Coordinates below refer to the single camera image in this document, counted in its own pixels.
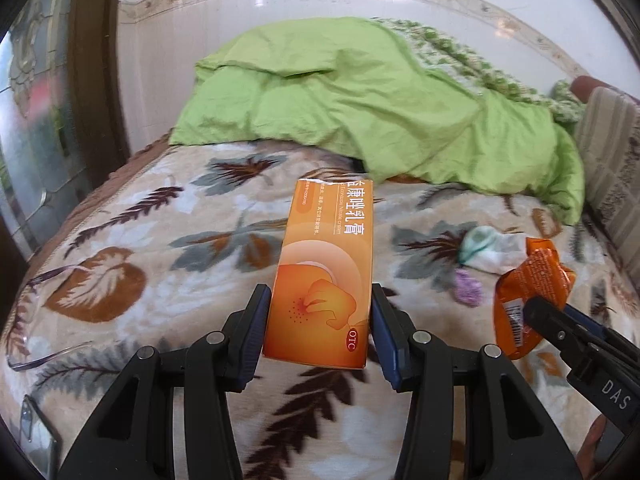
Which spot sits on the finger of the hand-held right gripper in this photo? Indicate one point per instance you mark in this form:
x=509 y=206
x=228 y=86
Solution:
x=600 y=327
x=555 y=325

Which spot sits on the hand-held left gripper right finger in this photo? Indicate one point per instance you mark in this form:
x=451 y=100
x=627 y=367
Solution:
x=385 y=342

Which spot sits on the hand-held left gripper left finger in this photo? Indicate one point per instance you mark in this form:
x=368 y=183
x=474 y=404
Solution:
x=257 y=332

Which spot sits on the orange snack packet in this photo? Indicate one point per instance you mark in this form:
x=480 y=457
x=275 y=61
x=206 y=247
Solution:
x=530 y=280

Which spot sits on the orange medicine box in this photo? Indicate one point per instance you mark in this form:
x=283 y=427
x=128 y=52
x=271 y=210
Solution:
x=320 y=270

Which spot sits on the white green crumpled cloth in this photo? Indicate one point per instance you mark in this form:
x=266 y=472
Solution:
x=495 y=257

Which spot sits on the purple crumpled scrap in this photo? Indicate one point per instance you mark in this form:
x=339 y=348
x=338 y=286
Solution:
x=469 y=287

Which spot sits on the leaf print blanket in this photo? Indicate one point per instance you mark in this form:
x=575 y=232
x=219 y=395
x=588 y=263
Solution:
x=150 y=240

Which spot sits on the beige striped cushion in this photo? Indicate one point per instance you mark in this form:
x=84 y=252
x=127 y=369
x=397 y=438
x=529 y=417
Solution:
x=615 y=160

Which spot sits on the light green quilt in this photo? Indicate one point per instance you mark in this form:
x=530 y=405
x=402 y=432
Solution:
x=360 y=105

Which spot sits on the brown pillow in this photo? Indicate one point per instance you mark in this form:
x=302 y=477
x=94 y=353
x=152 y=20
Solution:
x=585 y=87

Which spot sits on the black smartphone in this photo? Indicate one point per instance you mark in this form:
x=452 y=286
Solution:
x=37 y=435

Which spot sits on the green white floral quilt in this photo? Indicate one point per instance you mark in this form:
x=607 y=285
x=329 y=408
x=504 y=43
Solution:
x=480 y=65

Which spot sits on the wooden framed glass window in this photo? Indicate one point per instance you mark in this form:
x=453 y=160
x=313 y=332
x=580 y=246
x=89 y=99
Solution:
x=50 y=110

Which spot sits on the clear frame eyeglasses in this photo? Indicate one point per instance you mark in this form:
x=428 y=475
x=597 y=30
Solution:
x=50 y=273

